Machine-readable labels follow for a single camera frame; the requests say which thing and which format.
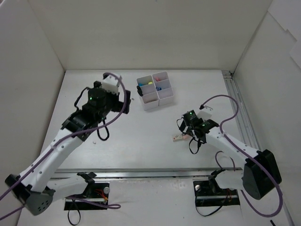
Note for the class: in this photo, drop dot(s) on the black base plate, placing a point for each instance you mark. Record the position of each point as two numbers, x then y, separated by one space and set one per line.
97 193
207 196

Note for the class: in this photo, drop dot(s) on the pink white correction tape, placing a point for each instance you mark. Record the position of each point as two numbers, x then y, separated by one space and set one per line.
185 136

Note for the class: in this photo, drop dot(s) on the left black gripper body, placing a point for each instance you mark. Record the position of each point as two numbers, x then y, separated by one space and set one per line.
125 102

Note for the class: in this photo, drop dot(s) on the aluminium right rail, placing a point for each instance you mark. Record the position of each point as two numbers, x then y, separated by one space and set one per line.
242 119

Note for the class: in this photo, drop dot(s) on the white left compartment organizer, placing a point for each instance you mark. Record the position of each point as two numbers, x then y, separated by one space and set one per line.
149 93

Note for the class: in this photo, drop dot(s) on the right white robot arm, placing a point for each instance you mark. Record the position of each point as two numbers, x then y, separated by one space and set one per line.
260 171

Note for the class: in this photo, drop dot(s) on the aluminium rail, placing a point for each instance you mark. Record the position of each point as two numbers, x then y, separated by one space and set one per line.
131 173
242 119

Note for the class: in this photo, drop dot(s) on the aluminium front rail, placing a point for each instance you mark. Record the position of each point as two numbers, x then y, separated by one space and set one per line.
131 173

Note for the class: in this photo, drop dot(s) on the white boxed eraser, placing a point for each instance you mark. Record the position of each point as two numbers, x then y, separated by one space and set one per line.
177 137

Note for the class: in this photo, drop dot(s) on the grey white eraser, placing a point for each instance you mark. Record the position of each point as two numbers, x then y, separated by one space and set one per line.
150 101

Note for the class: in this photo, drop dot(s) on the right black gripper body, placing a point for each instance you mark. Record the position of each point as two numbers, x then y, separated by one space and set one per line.
182 125

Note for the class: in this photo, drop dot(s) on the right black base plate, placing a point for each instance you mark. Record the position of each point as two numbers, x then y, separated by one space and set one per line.
207 196

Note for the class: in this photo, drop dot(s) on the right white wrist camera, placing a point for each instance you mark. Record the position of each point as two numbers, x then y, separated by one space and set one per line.
205 113

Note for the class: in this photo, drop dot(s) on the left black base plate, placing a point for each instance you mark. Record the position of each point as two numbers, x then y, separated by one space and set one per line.
97 193

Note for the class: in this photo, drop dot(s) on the black handled scissors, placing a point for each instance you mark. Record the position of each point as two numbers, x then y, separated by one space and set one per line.
139 91

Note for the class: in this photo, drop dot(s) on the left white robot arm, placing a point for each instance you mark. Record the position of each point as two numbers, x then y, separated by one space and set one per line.
107 100

